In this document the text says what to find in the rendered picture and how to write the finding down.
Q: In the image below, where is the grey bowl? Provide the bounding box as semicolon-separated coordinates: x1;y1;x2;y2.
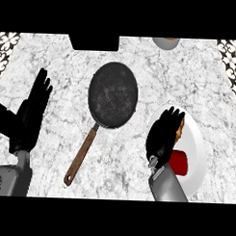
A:
151;37;181;52

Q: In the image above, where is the black frying pan wooden handle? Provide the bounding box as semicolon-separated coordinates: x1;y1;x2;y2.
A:
63;60;140;190

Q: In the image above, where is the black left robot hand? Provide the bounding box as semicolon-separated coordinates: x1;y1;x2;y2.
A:
0;66;54;156

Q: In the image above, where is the black appliance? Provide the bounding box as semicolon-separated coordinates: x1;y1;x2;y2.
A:
67;34;120;53

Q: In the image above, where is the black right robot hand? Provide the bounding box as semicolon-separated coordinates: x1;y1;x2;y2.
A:
144;105;187;170

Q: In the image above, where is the white plate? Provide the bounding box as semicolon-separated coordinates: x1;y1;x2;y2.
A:
145;103;210;198

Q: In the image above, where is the red can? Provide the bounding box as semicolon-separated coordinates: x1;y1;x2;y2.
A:
167;148;190;177

